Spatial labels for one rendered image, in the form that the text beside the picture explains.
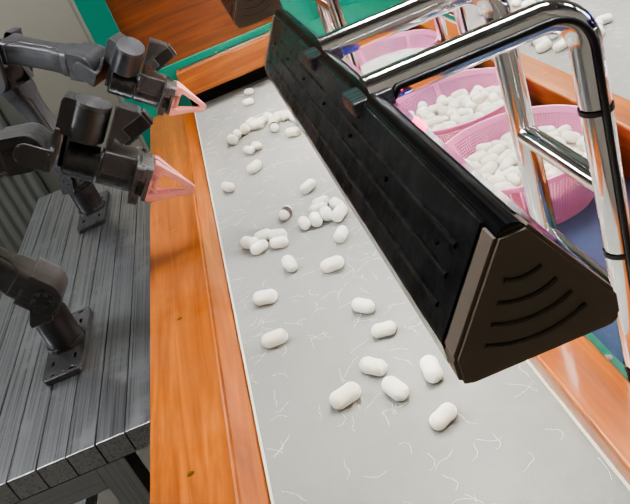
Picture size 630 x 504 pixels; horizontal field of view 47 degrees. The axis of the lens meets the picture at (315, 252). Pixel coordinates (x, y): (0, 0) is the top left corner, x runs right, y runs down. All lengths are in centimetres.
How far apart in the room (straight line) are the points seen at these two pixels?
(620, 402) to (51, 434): 80
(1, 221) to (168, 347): 278
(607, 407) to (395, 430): 21
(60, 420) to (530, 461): 73
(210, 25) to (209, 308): 114
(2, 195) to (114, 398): 260
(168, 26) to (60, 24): 148
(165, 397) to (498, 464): 42
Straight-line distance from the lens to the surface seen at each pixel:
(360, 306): 92
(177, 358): 98
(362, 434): 78
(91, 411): 116
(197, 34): 204
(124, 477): 114
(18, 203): 369
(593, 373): 74
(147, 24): 204
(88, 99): 116
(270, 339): 93
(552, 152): 68
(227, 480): 77
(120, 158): 115
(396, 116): 45
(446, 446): 74
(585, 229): 110
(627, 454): 67
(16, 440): 122
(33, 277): 126
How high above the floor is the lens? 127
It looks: 29 degrees down
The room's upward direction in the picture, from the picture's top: 23 degrees counter-clockwise
